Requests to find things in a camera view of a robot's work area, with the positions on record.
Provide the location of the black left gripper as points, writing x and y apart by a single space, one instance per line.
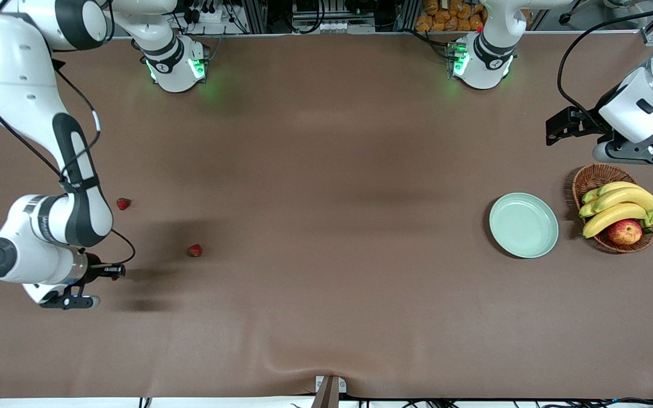
585 123

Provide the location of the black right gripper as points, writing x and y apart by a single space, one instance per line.
93 273

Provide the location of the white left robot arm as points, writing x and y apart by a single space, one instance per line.
638 107

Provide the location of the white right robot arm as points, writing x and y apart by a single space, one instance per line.
20 85

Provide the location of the pale green round plate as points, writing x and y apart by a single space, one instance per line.
524 225

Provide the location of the brown wicker basket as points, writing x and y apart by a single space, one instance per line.
593 177

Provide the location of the yellow banana bunch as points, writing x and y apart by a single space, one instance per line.
615 215

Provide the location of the red apple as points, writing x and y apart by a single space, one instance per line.
624 232

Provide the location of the pile of orange buns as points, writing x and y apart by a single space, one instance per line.
445 17

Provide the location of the brown table cloth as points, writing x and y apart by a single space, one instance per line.
304 226

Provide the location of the grey metal table clamp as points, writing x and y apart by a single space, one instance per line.
329 391

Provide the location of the white terminal block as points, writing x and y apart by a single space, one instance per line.
332 26

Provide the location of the white power strip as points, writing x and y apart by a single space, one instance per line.
207 15

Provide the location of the aluminium frame post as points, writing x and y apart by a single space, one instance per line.
255 16

